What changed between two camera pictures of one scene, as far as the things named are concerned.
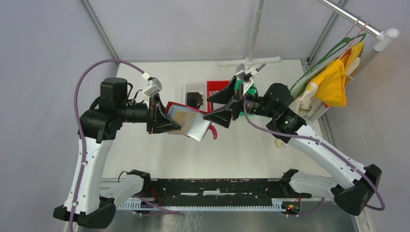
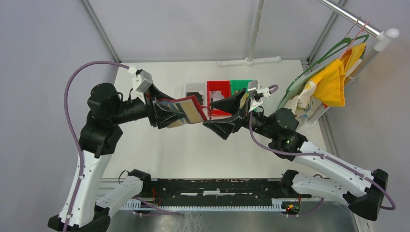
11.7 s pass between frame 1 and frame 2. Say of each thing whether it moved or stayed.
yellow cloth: stayed
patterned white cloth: stayed
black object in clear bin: stayed
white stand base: stayed
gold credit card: moved
